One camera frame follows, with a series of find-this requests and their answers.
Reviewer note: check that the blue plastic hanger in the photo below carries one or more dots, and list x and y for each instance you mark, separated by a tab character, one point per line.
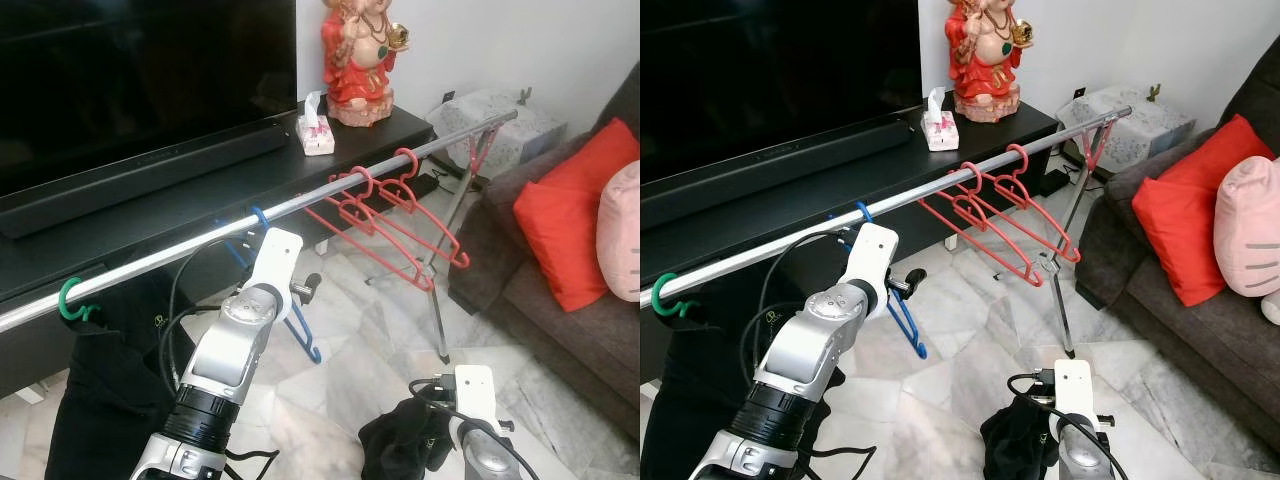
915	340
305	345

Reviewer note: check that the black shirt green print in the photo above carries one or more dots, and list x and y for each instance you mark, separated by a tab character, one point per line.
1020	440
400	445

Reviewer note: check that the silver clothes rack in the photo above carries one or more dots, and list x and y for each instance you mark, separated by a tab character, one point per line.
720	266
150	261

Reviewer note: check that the black TV console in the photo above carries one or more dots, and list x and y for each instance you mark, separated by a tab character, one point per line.
380	140
1000	135

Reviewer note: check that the black soundbar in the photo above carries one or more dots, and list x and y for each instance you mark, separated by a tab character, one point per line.
780	172
150	178

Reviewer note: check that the red laughing Buddha statue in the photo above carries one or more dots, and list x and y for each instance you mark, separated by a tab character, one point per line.
360	70
985	65

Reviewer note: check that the black long garment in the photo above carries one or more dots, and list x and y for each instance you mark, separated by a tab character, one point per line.
700	420
100	400

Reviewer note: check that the dark grey sofa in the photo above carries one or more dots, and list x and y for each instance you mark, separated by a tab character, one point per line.
540	330
1170	340

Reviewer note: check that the black television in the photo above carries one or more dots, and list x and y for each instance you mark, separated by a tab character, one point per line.
140	70
770	65

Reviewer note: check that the side table lace cloth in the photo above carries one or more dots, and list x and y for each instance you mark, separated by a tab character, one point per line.
525	140
1150	135

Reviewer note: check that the red cushion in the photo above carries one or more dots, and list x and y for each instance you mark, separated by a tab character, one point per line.
570	220
1185	215

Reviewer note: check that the pink cat cushion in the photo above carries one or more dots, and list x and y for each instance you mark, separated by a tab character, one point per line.
622	230
1250	225

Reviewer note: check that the grey Totoro plush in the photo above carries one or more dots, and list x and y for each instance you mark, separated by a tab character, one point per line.
1272	308

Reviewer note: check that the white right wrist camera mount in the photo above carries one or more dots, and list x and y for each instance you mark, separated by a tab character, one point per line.
1073	385
475	395

